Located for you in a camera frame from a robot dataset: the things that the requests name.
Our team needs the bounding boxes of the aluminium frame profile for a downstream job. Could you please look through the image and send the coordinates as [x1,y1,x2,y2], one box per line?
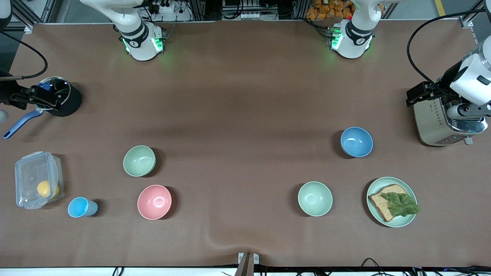
[11,0,59,34]
[460,0,487,28]

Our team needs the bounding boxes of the blue bowl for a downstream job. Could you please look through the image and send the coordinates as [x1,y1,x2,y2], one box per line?
[340,127,374,158]

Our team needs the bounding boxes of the orange snack bags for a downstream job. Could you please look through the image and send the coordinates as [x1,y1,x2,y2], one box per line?
[306,0,354,20]

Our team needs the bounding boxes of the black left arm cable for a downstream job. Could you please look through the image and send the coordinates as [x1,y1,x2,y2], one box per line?
[407,9,491,98]

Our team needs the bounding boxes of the brown bread slice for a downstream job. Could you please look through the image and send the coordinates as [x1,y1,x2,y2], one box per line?
[368,184,408,223]

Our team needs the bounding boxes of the pink bowl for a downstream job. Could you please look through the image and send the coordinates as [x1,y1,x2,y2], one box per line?
[137,185,172,220]

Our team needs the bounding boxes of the white power strip with plugs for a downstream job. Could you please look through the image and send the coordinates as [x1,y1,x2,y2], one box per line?
[146,0,193,22]

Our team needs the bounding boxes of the green bowl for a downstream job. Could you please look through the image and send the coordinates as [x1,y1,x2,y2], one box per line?
[298,181,333,217]
[123,145,157,177]

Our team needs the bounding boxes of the small white power strip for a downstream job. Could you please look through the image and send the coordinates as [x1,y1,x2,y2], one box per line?
[241,11,275,20]

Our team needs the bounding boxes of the clear plastic lidded container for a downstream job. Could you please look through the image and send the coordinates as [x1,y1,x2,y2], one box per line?
[15,151,64,210]

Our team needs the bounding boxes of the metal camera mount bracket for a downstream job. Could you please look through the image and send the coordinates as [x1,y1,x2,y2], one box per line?
[235,252,260,276]

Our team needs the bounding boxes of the beige and chrome toaster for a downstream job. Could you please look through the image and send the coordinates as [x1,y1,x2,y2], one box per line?
[413,96,489,147]

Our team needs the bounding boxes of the black looped floor cable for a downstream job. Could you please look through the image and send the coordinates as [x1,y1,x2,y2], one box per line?
[361,258,386,276]

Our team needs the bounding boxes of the black pot with blue handle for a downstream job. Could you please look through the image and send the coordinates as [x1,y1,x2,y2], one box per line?
[3,77,83,140]

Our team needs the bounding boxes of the green lettuce leaf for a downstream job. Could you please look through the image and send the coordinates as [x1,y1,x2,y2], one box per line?
[379,192,420,218]

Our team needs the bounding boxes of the green plate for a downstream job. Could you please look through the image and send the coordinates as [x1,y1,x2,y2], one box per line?
[366,177,418,228]

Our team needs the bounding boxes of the glass lid with blue knob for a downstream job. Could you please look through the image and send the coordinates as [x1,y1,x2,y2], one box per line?
[38,77,72,111]

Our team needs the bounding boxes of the brown table cloth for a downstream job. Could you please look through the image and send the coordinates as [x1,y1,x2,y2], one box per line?
[0,21,491,268]

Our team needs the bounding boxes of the yellow lemon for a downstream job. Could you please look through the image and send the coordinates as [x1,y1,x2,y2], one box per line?
[37,180,60,199]

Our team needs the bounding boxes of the blue plastic cup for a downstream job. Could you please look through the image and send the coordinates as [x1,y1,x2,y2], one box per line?
[68,197,98,218]

